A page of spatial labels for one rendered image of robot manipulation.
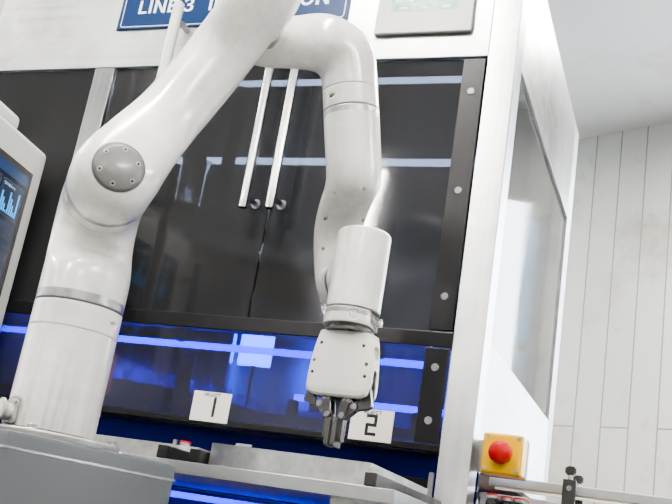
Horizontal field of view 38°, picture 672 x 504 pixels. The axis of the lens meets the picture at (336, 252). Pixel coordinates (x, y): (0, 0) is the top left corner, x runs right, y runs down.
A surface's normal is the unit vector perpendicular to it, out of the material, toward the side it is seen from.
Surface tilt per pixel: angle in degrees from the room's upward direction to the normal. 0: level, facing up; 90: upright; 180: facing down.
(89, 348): 90
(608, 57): 180
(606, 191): 90
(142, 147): 67
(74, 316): 90
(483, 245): 90
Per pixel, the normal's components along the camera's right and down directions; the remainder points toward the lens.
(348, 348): -0.25, -0.32
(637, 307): -0.67, -0.32
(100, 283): 0.54, -0.18
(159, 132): 0.66, -0.47
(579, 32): -0.15, 0.94
